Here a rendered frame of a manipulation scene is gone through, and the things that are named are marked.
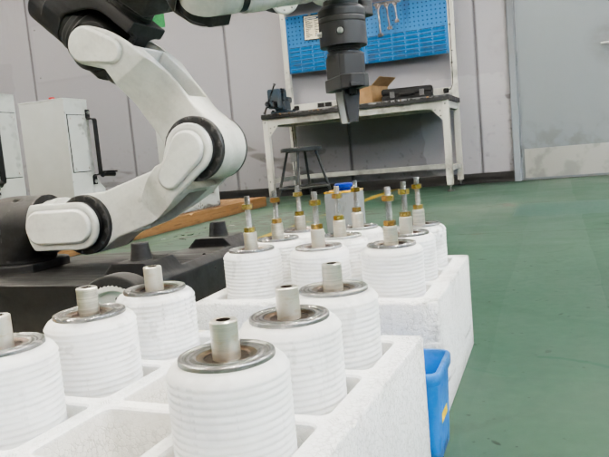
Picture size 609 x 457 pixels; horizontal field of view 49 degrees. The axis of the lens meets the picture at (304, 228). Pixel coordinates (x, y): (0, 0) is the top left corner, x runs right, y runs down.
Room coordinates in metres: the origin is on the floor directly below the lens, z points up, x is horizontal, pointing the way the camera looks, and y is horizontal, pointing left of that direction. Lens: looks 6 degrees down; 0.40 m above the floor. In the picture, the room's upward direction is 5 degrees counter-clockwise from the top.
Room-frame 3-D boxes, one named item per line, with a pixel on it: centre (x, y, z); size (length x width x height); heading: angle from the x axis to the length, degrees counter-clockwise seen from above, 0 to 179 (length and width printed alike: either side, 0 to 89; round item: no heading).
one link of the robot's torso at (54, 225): (1.66, 0.54, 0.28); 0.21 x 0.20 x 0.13; 69
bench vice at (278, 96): (5.80, 0.13, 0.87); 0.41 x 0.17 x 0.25; 159
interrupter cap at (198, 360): (0.50, 0.07, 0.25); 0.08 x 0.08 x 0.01
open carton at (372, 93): (5.95, -0.66, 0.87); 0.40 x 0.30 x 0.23; 55
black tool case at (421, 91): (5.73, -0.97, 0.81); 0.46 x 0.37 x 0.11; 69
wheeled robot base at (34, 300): (1.65, 0.51, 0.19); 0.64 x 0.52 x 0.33; 69
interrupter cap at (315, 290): (0.72, -0.03, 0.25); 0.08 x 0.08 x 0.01
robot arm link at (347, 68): (1.28, -0.10, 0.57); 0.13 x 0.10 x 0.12; 16
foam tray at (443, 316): (1.17, -0.06, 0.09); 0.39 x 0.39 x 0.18; 69
